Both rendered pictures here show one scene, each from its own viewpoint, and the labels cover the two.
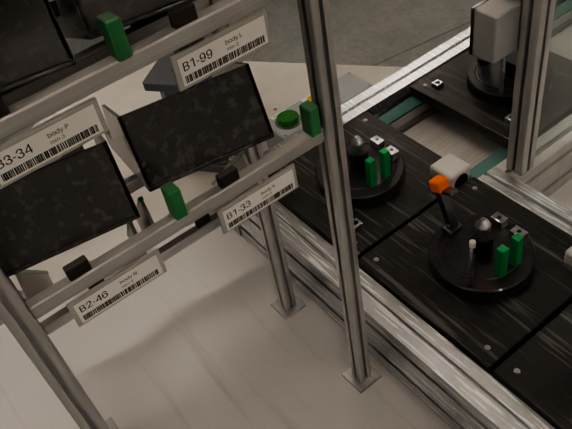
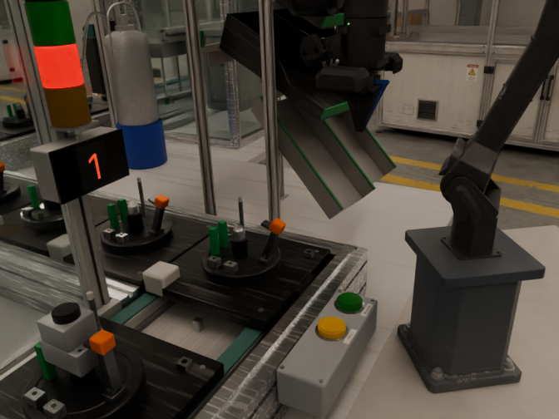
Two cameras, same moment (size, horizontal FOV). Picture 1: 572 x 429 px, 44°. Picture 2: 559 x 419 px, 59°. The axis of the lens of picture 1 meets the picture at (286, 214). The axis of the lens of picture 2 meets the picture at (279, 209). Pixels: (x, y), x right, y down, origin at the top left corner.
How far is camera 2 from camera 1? 1.59 m
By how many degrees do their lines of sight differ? 105
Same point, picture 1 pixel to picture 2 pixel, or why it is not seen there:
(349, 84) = (309, 363)
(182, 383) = (313, 224)
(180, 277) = not seen: hidden behind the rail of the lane
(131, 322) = (371, 236)
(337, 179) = (195, 79)
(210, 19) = not seen: outside the picture
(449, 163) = (160, 268)
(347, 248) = (200, 130)
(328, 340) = not seen: hidden behind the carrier
